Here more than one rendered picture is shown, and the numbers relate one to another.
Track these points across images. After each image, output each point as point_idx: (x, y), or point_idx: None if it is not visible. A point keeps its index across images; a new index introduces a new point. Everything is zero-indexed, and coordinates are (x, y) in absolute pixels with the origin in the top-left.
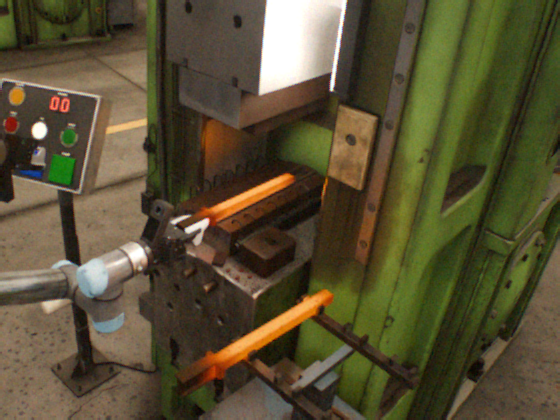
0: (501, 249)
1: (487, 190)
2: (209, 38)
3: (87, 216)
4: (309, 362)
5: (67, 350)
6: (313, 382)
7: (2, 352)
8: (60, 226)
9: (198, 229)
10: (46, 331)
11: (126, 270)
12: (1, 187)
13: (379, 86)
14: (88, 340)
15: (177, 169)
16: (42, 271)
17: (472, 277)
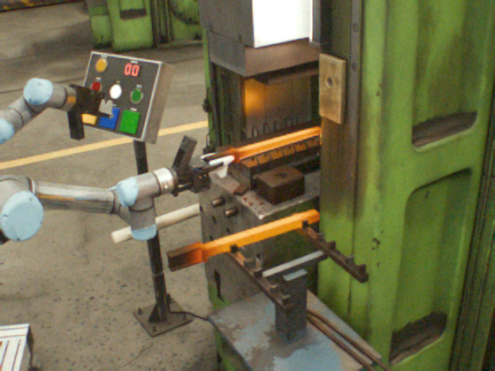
0: None
1: (484, 136)
2: (223, 6)
3: (189, 193)
4: (327, 293)
5: (149, 300)
6: (281, 273)
7: (95, 297)
8: (163, 200)
9: (220, 162)
10: (134, 283)
11: (154, 186)
12: (74, 127)
13: (344, 35)
14: (163, 287)
15: (227, 124)
16: (95, 188)
17: (487, 224)
